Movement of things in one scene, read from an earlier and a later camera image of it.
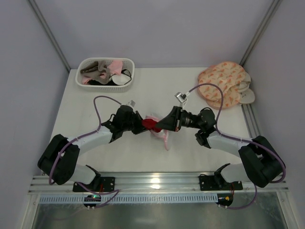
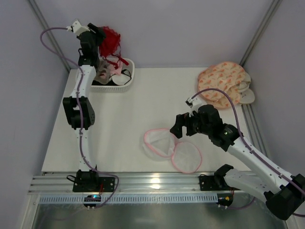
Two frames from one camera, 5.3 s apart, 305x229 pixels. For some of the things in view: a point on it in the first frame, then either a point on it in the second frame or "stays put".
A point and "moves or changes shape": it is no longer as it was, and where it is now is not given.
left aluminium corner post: [50, 34] stays put
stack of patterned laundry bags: [233, 80] stays put
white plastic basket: [127, 64] stays put
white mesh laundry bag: [163, 133] moves or changes shape
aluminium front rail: [150, 182] stays put
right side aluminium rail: [251, 120] stays put
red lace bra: [150, 124] to [108, 47]
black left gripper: [137, 122] to [96, 31]
